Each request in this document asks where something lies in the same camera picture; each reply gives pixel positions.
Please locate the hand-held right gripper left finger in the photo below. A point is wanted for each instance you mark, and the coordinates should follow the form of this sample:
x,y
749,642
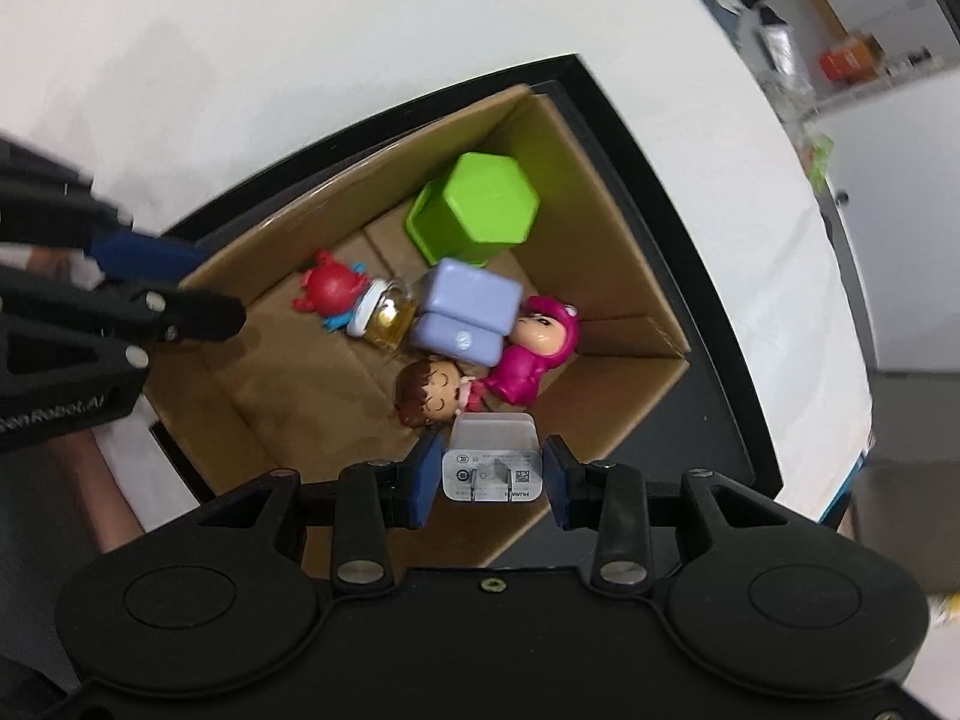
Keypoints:
x,y
424,481

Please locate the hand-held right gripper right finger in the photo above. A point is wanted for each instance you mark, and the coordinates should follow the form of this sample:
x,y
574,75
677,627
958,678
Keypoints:
x,y
553,481

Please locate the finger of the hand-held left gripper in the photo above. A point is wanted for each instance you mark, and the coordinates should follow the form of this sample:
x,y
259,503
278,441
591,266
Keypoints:
x,y
142,255
202,319

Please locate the white charger plug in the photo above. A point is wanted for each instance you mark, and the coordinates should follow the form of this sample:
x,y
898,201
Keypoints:
x,y
491,457

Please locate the brown-haired girl figurine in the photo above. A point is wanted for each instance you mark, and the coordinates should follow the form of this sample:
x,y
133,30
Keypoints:
x,y
431,394

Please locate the pink dinosaur figurine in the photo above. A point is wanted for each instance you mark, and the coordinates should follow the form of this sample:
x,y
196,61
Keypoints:
x,y
536,352

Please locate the red and blue figurine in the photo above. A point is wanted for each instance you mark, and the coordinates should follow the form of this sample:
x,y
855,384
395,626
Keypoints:
x,y
330,289

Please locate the small glass bottle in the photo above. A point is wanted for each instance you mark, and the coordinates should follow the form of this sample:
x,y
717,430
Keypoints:
x,y
386,315

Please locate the lavender box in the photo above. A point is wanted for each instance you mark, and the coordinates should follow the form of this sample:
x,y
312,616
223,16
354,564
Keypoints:
x,y
469,307

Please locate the brown cardboard box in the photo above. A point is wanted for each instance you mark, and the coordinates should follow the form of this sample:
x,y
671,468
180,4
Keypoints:
x,y
600,240

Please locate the green hexagonal box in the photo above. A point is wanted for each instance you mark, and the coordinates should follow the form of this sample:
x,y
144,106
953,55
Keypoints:
x,y
480,202

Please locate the black tray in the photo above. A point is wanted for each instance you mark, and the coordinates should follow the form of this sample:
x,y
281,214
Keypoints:
x,y
675,202

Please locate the person's left forearm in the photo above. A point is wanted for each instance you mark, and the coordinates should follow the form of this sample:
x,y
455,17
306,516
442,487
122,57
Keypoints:
x,y
97,495

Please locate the silver foil bag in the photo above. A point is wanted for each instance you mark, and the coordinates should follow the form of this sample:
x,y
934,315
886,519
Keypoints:
x,y
784,49

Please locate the orange cardboard box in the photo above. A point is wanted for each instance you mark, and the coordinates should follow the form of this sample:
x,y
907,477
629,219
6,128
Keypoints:
x,y
851,60

